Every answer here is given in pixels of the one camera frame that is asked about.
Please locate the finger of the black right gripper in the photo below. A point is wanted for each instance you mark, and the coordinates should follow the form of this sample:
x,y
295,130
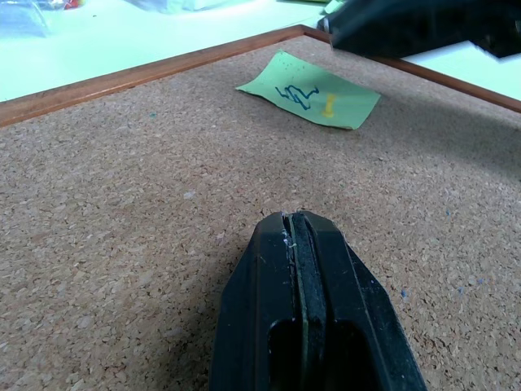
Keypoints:
x,y
407,22

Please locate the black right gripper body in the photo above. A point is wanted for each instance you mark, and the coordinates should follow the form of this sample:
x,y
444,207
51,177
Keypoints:
x,y
504,47

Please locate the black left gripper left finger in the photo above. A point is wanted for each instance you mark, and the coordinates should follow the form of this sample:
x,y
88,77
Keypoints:
x,y
252,309

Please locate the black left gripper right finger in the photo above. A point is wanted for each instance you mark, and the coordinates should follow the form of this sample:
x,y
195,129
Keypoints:
x,y
358,326

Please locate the green paper note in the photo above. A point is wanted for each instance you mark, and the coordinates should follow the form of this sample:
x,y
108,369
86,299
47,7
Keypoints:
x,y
334,5

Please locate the green note with blue scribble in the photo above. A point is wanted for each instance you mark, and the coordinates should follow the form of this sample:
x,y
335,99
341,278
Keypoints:
x,y
301,81

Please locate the clear plastic tray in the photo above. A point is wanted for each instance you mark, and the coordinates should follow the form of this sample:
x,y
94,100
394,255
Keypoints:
x,y
175,5

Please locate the clear plastic box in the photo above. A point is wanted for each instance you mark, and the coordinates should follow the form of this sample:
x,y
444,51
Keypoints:
x,y
20,16

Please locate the yellow pushpin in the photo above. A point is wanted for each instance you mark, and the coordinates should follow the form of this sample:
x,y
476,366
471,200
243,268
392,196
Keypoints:
x,y
329,106

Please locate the cork board with wooden frame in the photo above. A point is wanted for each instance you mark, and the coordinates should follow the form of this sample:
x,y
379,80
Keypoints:
x,y
163,203

